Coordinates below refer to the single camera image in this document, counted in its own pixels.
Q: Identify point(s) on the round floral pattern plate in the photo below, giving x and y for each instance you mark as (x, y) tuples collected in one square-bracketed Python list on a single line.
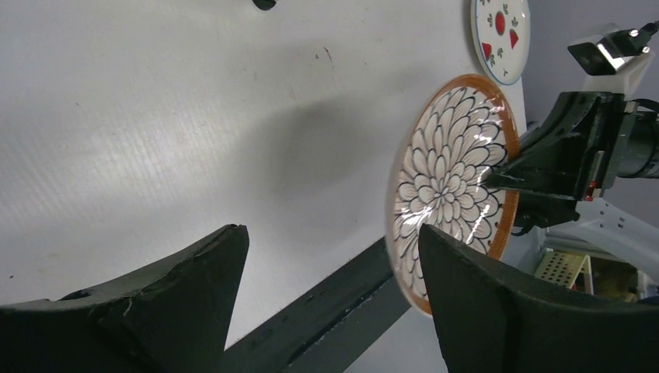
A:
[(464, 132)]

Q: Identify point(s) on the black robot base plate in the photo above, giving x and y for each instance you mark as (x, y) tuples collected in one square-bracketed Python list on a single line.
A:
[(330, 326)]

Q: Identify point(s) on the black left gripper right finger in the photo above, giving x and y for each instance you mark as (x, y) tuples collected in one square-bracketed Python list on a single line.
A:
[(491, 317)]

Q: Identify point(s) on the watermelon pattern round plate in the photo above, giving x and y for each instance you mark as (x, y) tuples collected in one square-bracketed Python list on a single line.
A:
[(501, 34)]

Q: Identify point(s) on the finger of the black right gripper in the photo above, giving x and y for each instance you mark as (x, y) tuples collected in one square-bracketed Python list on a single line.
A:
[(556, 157), (537, 211)]

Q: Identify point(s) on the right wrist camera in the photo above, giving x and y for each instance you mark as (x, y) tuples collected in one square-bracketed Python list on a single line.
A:
[(615, 60)]

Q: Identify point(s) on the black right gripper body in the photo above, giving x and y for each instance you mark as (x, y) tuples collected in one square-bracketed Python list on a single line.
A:
[(616, 153)]

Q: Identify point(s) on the stainless steel dish rack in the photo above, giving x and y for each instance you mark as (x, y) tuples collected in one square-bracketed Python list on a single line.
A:
[(265, 5)]

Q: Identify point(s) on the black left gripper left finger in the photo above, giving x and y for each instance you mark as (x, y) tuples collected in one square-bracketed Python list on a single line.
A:
[(172, 315)]

